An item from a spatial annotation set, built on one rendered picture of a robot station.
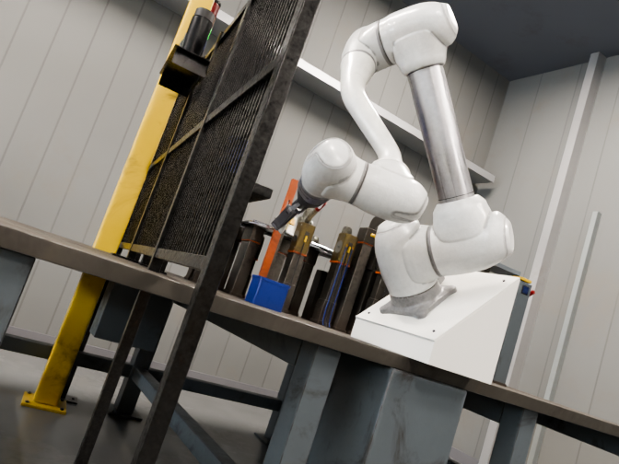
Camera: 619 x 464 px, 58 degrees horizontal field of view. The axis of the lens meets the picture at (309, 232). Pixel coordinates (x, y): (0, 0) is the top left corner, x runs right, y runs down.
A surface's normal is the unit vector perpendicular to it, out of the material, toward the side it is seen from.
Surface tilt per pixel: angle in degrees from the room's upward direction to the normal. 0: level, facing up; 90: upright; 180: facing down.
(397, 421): 90
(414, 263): 122
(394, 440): 90
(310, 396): 90
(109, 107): 90
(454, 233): 112
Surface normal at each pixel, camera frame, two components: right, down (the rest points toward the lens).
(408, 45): -0.44, 0.26
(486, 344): 0.50, 0.04
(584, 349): -0.81, -0.34
